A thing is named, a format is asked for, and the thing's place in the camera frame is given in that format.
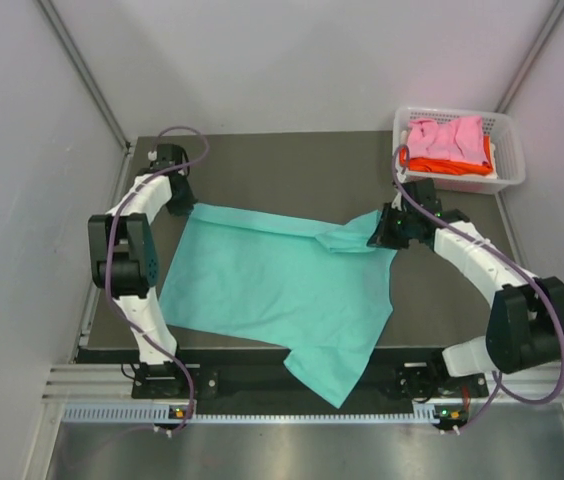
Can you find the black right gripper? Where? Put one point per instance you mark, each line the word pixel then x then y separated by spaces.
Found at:
pixel 382 237

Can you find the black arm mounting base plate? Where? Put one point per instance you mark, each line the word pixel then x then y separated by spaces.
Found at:
pixel 421 369

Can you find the orange t shirt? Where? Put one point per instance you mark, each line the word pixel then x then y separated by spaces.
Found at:
pixel 448 167

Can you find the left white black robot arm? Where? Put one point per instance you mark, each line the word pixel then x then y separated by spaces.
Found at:
pixel 124 260

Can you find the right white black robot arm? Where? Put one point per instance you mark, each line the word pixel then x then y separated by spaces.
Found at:
pixel 525 328

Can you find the white t shirt in basket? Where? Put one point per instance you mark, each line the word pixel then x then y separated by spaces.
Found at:
pixel 490 153

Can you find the white perforated plastic basket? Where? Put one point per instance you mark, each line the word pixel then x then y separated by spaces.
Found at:
pixel 502 132

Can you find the pink t shirt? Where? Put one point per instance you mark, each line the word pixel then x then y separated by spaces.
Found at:
pixel 459 140

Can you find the teal t shirt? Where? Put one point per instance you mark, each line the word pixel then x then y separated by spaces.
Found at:
pixel 310 286

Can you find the grey slotted cable duct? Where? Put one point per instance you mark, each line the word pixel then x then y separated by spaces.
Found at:
pixel 165 414

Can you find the aluminium frame rail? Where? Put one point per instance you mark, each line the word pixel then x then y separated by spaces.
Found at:
pixel 94 382

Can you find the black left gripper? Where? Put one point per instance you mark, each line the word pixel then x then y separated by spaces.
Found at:
pixel 185 207

